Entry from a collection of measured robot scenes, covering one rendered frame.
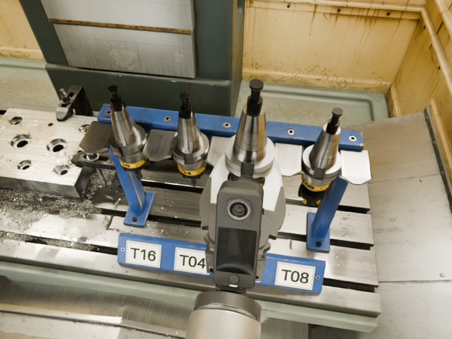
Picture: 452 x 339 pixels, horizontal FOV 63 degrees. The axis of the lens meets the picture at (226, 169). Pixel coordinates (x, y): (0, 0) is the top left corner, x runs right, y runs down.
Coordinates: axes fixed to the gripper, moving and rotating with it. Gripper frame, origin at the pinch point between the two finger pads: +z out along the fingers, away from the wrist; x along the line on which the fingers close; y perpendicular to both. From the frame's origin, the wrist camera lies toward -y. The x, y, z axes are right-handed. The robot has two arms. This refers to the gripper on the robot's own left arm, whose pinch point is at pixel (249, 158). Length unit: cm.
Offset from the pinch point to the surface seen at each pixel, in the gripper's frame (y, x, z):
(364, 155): 8.9, 18.6, 11.1
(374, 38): 45, 40, 106
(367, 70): 60, 42, 106
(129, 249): 36.6, -24.3, 0.2
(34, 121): 33, -60, 31
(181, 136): 5.0, -11.3, 6.9
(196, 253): 35.5, -9.5, 1.0
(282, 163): 9.0, 5.1, 7.3
